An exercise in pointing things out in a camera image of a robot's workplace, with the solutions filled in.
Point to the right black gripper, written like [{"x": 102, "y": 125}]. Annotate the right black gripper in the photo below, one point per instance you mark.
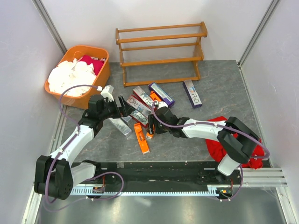
[{"x": 152, "y": 121}]

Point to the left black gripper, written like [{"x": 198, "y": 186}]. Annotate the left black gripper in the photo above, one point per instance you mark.
[{"x": 125, "y": 110}]

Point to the orange Curaprox toothpaste box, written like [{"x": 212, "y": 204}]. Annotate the orange Curaprox toothpaste box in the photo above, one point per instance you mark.
[{"x": 141, "y": 138}]

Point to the purple white R.O toothpaste box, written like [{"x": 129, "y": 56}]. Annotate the purple white R.O toothpaste box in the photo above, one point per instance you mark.
[{"x": 192, "y": 94}]

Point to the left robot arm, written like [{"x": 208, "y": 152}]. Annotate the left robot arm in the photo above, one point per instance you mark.
[{"x": 55, "y": 175}]

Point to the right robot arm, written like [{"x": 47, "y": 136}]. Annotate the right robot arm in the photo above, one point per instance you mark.
[{"x": 191, "y": 128}]

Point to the wooden two-tier shelf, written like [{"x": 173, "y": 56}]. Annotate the wooden two-tier shelf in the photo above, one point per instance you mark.
[{"x": 194, "y": 59}]

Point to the red silver r&o box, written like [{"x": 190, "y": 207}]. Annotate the red silver r&o box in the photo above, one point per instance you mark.
[
  {"x": 138, "y": 105},
  {"x": 143, "y": 97},
  {"x": 139, "y": 117}
]

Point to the silver toothpaste box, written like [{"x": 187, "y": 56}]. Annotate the silver toothpaste box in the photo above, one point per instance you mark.
[
  {"x": 121, "y": 126},
  {"x": 127, "y": 120}
]

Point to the orange plastic bin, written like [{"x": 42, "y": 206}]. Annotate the orange plastic bin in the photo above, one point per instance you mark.
[{"x": 77, "y": 52}]

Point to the magenta cloth in bin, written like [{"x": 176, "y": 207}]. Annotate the magenta cloth in bin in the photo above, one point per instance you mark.
[{"x": 95, "y": 62}]

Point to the white crumpled cloths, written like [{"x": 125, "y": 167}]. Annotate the white crumpled cloths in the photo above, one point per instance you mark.
[{"x": 77, "y": 74}]

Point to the red cloth on table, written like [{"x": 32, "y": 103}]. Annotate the red cloth on table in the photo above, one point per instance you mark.
[{"x": 216, "y": 147}]

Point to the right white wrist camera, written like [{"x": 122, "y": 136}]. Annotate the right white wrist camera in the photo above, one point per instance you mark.
[{"x": 160, "y": 104}]

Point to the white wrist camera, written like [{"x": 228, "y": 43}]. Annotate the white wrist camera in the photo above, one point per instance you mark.
[
  {"x": 160, "y": 104},
  {"x": 106, "y": 92}
]

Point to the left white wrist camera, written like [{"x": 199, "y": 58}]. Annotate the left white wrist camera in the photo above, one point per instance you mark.
[{"x": 106, "y": 92}]

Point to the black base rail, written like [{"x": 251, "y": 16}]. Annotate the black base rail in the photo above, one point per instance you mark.
[{"x": 198, "y": 172}]

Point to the slotted cable duct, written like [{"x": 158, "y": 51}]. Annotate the slotted cable duct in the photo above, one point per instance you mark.
[{"x": 93, "y": 190}]

